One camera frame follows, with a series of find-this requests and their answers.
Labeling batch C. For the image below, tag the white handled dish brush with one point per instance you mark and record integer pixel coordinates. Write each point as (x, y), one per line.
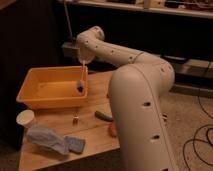
(80, 84)

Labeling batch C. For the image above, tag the yellow plastic bin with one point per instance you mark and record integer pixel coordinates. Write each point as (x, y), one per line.
(53, 87)

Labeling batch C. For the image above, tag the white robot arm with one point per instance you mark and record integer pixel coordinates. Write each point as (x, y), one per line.
(134, 93)

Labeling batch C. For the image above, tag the green cucumber toy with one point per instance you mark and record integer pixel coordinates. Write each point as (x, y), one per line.
(103, 116)

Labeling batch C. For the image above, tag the low wooden table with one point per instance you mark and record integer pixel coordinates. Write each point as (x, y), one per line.
(93, 130)

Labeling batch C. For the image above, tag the orange round toy food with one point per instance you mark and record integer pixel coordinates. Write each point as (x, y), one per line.
(112, 130)

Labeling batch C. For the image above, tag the small brown bottle toy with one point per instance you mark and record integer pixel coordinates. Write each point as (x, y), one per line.
(75, 119)

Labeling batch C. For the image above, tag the blue sponge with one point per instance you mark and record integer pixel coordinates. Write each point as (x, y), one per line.
(75, 145)

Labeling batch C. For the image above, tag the light blue cloth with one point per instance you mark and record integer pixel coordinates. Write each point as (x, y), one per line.
(46, 137)

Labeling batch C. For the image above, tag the white paper cup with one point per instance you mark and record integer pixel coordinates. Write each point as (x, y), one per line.
(26, 118)

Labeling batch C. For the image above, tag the metal stand pole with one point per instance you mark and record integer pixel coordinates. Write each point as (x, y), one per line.
(72, 39)

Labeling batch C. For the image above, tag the grey metal shelf rail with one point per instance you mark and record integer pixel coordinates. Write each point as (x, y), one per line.
(185, 67)

